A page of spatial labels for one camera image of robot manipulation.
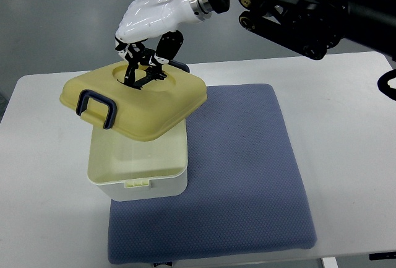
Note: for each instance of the yellow box lid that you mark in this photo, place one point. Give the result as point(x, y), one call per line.
point(100, 98)

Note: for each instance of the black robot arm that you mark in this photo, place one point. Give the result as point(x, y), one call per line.
point(312, 27)

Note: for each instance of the black table control panel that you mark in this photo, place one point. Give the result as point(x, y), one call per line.
point(382, 256)

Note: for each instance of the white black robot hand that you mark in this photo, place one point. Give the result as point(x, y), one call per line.
point(148, 36)

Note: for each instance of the blue padded mat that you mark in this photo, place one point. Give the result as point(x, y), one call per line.
point(244, 193)

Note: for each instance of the white storage box base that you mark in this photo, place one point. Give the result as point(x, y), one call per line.
point(126, 169)

